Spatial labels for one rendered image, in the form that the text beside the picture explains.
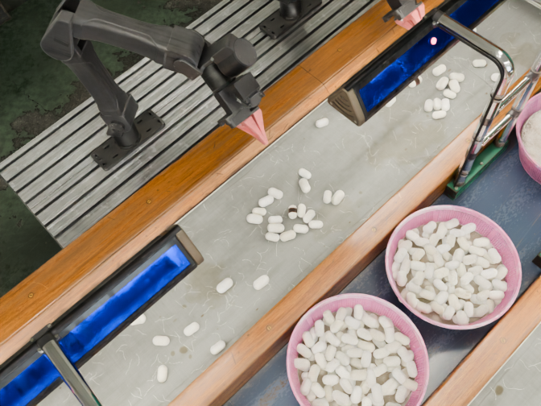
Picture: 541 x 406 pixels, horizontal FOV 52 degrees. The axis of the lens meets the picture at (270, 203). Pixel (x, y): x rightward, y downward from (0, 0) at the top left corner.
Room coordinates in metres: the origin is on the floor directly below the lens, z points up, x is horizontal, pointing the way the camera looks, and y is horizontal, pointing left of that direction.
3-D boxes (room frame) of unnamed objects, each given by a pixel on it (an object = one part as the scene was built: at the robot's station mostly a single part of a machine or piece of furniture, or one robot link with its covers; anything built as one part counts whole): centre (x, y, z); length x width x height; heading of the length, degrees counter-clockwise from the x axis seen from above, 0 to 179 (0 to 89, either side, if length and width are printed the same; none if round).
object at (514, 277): (0.37, -0.34, 0.72); 0.27 x 0.27 x 0.10
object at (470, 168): (0.68, -0.45, 0.90); 0.20 x 0.19 x 0.45; 124
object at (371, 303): (0.21, -0.11, 0.72); 0.27 x 0.27 x 0.10
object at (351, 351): (0.21, -0.11, 0.72); 0.24 x 0.24 x 0.06
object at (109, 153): (0.88, 0.34, 0.71); 0.20 x 0.07 x 0.08; 126
